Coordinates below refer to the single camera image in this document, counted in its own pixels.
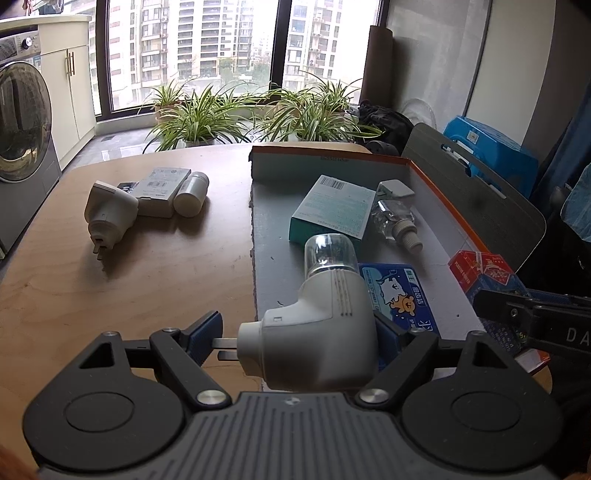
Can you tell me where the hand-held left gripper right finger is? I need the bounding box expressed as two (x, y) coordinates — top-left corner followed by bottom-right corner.
(355, 311), (519, 412)

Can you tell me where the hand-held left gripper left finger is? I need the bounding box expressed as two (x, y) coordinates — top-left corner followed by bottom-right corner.
(76, 310), (233, 413)

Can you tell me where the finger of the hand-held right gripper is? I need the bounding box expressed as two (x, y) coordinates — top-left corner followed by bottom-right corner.
(473, 288), (537, 341)

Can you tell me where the blue playing card box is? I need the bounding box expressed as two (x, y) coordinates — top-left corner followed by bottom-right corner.
(464, 271), (530, 356)

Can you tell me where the white plug-in device clear bottle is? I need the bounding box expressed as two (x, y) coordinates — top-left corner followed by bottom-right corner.
(211, 233), (380, 393)

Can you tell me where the orange-rimmed cardboard box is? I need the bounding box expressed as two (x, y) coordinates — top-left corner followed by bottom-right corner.
(248, 143), (553, 394)

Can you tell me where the teal carton box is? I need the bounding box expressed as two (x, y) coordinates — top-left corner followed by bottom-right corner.
(288, 174), (378, 243)

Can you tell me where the blue cartoon card pack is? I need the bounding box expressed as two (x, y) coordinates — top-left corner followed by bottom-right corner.
(358, 263), (440, 336)

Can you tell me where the red playing card box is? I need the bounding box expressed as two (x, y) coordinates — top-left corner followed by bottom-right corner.
(448, 249), (516, 296)

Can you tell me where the clear bottle white cap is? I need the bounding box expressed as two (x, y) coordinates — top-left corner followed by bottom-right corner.
(370, 198), (424, 254)

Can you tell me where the white cylindrical bottle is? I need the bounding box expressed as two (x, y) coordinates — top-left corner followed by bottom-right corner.
(173, 172), (211, 218)

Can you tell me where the white power adapter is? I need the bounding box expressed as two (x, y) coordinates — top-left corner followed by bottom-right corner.
(376, 179), (415, 202)

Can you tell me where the white barcode carton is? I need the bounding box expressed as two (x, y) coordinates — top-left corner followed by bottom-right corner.
(135, 167), (192, 219)

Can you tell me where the blue plastic stool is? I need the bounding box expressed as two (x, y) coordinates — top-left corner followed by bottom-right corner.
(443, 116), (539, 200)

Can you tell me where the white fan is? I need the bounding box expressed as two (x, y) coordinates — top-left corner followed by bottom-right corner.
(401, 98), (437, 131)

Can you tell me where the black bag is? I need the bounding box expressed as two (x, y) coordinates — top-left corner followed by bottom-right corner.
(358, 100), (414, 144)

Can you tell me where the group of potted spider plants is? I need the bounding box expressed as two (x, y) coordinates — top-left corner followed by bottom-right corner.
(143, 76), (387, 153)

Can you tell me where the grey washing machine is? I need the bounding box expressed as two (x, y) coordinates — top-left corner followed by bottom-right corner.
(0, 23), (64, 260)

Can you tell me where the brown rolled mat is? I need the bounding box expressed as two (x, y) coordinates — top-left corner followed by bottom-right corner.
(361, 25), (393, 105)

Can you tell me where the white cabinet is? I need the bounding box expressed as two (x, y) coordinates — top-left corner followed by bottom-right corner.
(39, 14), (97, 169)

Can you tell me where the grey wall pipe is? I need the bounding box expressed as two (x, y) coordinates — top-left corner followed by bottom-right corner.
(465, 0), (493, 117)

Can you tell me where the dark window frame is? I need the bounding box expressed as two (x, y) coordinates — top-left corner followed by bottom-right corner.
(90, 0), (389, 123)

